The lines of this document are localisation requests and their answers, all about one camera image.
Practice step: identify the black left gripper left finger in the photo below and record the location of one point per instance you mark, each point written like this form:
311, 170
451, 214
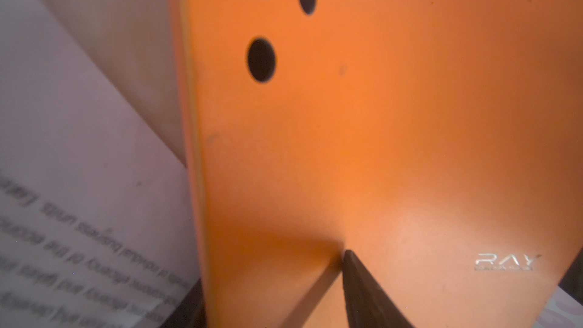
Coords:
191, 312

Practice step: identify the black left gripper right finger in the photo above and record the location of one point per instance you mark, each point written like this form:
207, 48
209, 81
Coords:
367, 304

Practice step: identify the large text paper sheet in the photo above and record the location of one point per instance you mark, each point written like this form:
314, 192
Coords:
96, 225

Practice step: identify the orange and black folder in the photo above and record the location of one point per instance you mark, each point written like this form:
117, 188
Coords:
437, 141

